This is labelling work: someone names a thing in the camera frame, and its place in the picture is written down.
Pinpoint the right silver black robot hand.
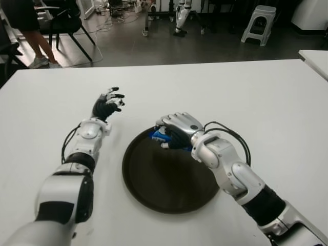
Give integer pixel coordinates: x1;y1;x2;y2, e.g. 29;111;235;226
154;112;204;150

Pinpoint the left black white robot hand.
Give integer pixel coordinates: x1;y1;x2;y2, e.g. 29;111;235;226
92;86;126;121

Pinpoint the blue Oreo packet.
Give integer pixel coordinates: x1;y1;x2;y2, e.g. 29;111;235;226
151;127;192;152

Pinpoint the dark brown round tray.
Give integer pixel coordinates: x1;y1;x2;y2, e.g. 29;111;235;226
121;127;220;214

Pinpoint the black chair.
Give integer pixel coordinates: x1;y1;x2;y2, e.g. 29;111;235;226
38;0;96;62

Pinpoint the white framed glass panel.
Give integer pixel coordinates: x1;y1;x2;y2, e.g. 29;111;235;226
76;0;97;20

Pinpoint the white humanoid robot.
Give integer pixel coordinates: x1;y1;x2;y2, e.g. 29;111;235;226
173;0;193;36

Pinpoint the standing person in black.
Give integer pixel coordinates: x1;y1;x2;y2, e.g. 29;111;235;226
0;0;62;69

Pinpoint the white plastic stool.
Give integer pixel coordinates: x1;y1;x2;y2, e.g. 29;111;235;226
240;5;277;47

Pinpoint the white side table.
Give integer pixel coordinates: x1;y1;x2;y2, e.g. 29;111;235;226
298;50;328;83

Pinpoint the white cabinet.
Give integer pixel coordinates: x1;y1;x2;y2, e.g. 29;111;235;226
292;0;328;34

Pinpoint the white floor cable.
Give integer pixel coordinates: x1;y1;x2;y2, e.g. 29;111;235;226
60;23;103;68

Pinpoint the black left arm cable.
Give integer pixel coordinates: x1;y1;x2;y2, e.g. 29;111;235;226
60;122;83;236

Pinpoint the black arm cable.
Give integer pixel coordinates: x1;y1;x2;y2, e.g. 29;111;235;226
203;121;252;166
60;122;83;236

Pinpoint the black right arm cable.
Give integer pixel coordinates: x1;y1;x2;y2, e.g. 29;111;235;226
203;121;252;166

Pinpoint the tangle of floor cables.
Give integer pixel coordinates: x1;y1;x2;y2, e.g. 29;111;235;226
96;7;139;33

